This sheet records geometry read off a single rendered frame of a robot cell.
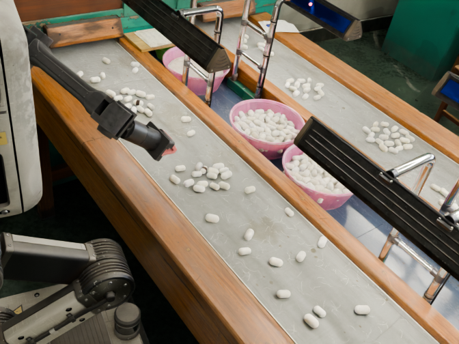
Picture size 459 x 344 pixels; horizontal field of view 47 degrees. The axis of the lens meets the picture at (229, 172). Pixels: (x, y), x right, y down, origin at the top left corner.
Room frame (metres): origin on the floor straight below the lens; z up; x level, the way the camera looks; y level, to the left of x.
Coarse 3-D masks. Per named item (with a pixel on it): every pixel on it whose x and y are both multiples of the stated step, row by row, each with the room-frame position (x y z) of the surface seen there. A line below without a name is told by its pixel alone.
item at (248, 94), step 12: (276, 0) 1.76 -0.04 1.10; (288, 0) 1.78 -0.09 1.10; (276, 12) 1.74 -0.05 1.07; (240, 24) 1.86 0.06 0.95; (276, 24) 1.74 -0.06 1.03; (240, 36) 1.85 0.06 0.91; (264, 36) 1.76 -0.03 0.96; (240, 48) 1.85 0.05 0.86; (264, 48) 1.75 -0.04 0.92; (252, 60) 1.80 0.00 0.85; (264, 60) 1.75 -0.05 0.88; (264, 72) 1.75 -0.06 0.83; (228, 84) 1.87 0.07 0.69; (240, 84) 1.84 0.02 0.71; (240, 96) 1.80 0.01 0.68; (252, 96) 1.76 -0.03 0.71
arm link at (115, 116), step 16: (32, 48) 1.20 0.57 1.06; (48, 48) 1.24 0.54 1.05; (32, 64) 1.21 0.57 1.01; (48, 64) 1.15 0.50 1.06; (64, 64) 1.16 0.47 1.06; (64, 80) 1.10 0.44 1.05; (80, 80) 1.10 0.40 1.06; (80, 96) 1.06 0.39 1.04; (96, 96) 1.05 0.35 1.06; (96, 112) 1.02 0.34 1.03; (112, 112) 1.01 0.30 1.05; (128, 112) 1.02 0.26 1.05; (112, 128) 0.99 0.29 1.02
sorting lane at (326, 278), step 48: (96, 48) 1.85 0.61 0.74; (192, 144) 1.36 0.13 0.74; (192, 192) 1.13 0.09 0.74; (240, 192) 1.17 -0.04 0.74; (240, 240) 0.98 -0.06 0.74; (288, 240) 1.01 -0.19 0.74; (288, 288) 0.85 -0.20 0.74; (336, 288) 0.88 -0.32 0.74; (336, 336) 0.74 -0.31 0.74; (384, 336) 0.76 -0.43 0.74
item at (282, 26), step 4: (280, 20) 2.40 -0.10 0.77; (284, 20) 2.42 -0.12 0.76; (260, 24) 2.32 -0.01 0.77; (264, 24) 2.33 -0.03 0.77; (268, 24) 2.32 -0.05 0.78; (280, 24) 2.36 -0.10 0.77; (284, 24) 2.37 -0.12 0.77; (288, 24) 2.38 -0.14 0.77; (292, 24) 2.41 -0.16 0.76; (264, 28) 2.29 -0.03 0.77; (268, 28) 2.29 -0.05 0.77; (276, 28) 2.31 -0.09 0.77; (280, 28) 2.32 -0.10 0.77; (284, 28) 2.33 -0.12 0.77; (288, 28) 2.33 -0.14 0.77; (292, 28) 2.34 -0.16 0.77
